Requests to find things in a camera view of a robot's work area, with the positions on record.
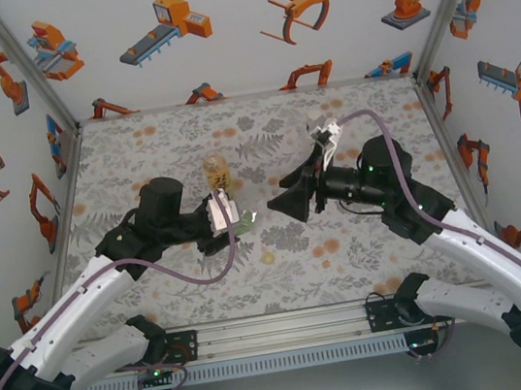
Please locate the pale yellow bottle cap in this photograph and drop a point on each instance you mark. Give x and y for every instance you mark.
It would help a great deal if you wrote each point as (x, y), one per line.
(267, 257)

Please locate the white bottle cap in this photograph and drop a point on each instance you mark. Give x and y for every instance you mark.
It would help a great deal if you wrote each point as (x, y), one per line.
(314, 114)

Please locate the yellow tea bottle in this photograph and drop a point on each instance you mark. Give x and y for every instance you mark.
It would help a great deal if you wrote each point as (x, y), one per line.
(216, 172)

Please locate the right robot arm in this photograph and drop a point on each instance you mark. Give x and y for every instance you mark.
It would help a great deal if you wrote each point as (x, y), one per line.
(482, 265)

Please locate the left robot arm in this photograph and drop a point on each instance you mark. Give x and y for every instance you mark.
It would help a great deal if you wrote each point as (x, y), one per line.
(76, 306)

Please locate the floral tablecloth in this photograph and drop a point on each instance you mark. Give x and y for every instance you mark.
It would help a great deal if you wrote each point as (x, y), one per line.
(255, 294)

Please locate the small circuit board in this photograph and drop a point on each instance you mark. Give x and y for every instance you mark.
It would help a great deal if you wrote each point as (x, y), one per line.
(422, 343)
(155, 375)

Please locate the aluminium table back rail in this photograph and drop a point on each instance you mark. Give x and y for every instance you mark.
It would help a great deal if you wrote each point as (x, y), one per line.
(246, 96)

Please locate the aluminium table side rail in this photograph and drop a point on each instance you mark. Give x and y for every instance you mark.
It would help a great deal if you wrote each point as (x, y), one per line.
(439, 129)
(71, 159)

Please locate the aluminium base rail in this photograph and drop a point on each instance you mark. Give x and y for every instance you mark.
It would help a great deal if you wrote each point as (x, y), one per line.
(281, 331)

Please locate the aluminium frame post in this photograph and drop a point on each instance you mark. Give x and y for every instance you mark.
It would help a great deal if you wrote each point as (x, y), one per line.
(25, 63)
(449, 0)

